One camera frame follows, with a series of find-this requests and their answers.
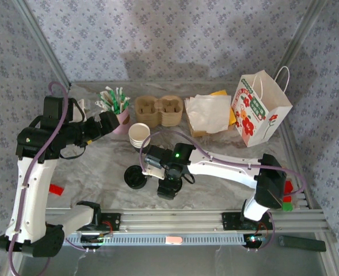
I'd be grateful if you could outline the white floral paper bag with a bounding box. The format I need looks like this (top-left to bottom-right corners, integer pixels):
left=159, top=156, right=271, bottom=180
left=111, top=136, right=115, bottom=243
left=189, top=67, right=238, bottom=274
left=231, top=66, right=294, bottom=148

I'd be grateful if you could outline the stack of black cup lids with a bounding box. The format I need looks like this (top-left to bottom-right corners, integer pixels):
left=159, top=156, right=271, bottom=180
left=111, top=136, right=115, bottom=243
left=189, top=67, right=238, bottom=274
left=124, top=164, right=148, bottom=190

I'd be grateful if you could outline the stack of white paper cups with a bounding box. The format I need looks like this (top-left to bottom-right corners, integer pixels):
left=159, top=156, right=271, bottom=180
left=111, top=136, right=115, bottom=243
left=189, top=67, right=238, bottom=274
left=128, top=122, right=152, bottom=153

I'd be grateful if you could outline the stack of pulp cup carriers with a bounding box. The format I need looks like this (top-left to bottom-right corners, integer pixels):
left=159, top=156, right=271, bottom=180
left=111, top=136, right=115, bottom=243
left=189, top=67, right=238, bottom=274
left=134, top=95, right=184, bottom=128

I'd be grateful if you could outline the flat red toy block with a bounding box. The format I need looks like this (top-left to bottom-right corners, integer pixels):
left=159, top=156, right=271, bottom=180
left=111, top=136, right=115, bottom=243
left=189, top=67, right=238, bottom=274
left=48, top=183, right=64, bottom=196

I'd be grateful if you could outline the stack of white napkins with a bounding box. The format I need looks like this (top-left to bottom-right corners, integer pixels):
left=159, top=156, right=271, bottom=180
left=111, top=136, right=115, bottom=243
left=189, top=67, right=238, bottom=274
left=184, top=94, right=233, bottom=135

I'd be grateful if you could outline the pink straw holder cup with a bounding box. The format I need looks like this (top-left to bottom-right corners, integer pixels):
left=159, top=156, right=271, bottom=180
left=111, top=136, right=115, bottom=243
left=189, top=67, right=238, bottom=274
left=111, top=108, right=131, bottom=135

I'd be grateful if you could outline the pink tape label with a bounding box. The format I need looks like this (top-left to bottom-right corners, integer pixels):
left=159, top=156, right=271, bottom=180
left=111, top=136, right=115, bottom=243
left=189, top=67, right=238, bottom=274
left=165, top=235, right=183, bottom=246

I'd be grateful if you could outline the small electronics board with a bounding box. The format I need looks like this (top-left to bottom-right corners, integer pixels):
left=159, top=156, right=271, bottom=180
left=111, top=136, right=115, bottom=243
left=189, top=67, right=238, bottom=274
left=81, top=232, right=114, bottom=250
left=243, top=233, right=267, bottom=250

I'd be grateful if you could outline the stepped red toy block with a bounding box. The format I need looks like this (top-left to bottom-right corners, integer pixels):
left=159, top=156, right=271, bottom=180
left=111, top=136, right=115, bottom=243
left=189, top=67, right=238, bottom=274
left=283, top=178, right=294, bottom=204

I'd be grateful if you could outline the flat black bar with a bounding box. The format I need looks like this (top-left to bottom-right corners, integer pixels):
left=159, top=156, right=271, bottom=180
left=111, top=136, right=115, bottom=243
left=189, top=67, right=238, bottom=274
left=278, top=235, right=327, bottom=253

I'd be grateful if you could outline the aluminium mounting rail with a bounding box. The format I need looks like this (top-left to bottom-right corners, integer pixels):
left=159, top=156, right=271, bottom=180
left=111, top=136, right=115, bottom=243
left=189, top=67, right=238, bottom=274
left=44, top=208, right=330, bottom=234

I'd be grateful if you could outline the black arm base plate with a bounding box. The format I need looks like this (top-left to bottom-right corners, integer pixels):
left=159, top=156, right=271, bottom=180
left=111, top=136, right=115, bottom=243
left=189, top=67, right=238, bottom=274
left=221, top=212, right=275, bottom=231
left=100, top=212, right=121, bottom=232

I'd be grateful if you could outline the grey slotted cable duct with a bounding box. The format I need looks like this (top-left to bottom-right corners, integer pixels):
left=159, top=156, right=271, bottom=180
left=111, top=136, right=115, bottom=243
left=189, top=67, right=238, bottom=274
left=44, top=232, right=269, bottom=247

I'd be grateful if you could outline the aluminium frame post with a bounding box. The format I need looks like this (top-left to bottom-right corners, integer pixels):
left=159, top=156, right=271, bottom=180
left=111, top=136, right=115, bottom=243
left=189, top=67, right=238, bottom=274
left=13, top=0, right=72, bottom=89
left=269, top=0, right=330, bottom=87

